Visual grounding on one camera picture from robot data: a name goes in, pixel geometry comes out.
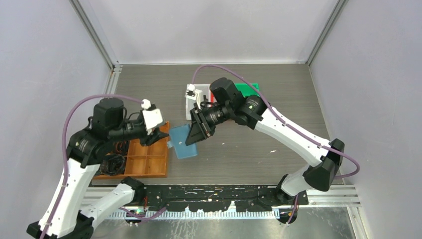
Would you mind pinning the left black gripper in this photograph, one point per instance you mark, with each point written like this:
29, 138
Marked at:
156, 135

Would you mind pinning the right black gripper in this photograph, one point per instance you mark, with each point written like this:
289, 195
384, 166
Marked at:
196, 133

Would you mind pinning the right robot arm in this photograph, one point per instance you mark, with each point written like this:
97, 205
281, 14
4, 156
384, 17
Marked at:
323, 157

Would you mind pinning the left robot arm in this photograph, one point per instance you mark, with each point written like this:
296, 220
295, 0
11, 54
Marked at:
83, 154

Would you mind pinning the orange wooden divider tray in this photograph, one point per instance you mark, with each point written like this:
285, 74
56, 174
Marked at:
144, 161

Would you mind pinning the small black coiled band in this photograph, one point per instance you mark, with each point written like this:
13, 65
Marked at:
121, 147

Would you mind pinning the white plastic bin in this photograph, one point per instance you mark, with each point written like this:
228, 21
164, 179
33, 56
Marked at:
206, 98

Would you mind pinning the black coiled bands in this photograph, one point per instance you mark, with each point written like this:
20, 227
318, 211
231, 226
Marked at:
113, 165

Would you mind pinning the green plastic bin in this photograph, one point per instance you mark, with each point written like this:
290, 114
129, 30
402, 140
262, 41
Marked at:
245, 89

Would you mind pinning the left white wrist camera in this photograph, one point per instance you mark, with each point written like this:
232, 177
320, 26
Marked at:
152, 118

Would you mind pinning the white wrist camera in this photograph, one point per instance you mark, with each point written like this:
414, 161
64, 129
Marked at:
193, 94
152, 118

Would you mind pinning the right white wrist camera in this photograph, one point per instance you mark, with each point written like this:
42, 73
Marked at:
193, 94

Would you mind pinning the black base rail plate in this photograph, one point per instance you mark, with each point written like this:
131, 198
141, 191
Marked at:
210, 198

